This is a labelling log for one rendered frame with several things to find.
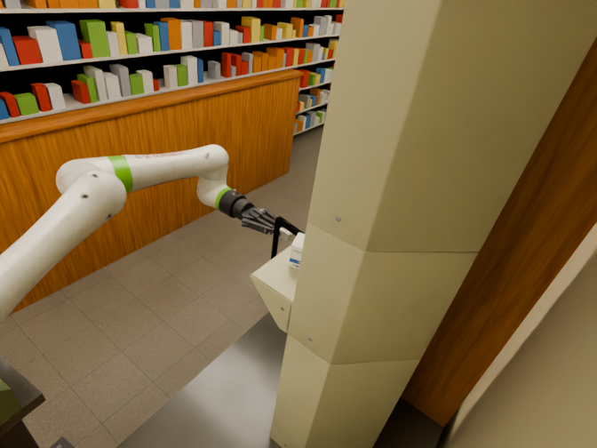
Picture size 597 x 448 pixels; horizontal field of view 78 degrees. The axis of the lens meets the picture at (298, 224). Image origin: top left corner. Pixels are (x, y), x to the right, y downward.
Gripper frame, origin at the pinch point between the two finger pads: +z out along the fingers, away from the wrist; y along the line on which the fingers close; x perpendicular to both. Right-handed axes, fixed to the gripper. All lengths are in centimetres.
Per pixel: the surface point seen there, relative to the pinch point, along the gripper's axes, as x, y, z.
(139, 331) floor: 131, -7, -96
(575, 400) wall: -34, -37, 73
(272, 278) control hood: -20.1, -36.0, 23.2
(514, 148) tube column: -59, -27, 53
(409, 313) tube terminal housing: -25, -30, 50
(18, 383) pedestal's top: 37, -75, -36
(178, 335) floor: 131, 7, -76
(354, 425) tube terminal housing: 17, -30, 50
